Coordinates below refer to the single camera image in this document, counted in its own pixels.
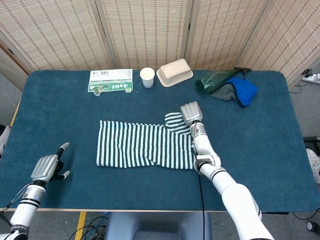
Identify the blue carpet table mat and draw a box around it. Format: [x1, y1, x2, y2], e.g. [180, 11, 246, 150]
[0, 69, 318, 213]

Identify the blue grey cloth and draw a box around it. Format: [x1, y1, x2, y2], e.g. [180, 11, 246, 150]
[209, 76, 259, 108]

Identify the beige food container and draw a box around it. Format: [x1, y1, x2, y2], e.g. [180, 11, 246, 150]
[156, 58, 194, 88]

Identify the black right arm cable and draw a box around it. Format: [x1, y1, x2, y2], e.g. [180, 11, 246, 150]
[198, 174, 206, 240]

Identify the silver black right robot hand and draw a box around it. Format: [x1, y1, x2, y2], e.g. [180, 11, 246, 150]
[179, 101, 204, 126]

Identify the black floor equipment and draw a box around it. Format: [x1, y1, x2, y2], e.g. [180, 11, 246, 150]
[303, 136, 320, 151]

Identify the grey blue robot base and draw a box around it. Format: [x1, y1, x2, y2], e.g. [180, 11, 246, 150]
[104, 212, 213, 240]

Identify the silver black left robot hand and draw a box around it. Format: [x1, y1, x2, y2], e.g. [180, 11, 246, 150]
[30, 142, 71, 183]

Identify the white sneaker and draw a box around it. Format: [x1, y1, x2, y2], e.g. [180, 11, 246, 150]
[306, 148, 320, 185]

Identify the green plastic bottle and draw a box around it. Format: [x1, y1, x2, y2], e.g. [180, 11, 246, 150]
[194, 67, 252, 95]

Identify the green white striped T-shirt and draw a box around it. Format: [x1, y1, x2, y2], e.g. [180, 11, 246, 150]
[96, 112, 198, 170]

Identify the floor cable bundle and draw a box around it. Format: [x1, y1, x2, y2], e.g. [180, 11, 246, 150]
[68, 211, 111, 240]

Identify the green white flat paper package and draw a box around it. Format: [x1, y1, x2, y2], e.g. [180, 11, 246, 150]
[87, 68, 134, 97]

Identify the white paper cup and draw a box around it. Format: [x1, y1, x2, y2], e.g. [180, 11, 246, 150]
[139, 67, 156, 89]

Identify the white power strip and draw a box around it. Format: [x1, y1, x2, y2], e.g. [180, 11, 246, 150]
[301, 68, 320, 84]

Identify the woven folding screen panel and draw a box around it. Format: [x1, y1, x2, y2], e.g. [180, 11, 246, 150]
[237, 0, 320, 87]
[184, 0, 272, 71]
[0, 0, 117, 72]
[96, 0, 193, 71]
[0, 44, 30, 91]

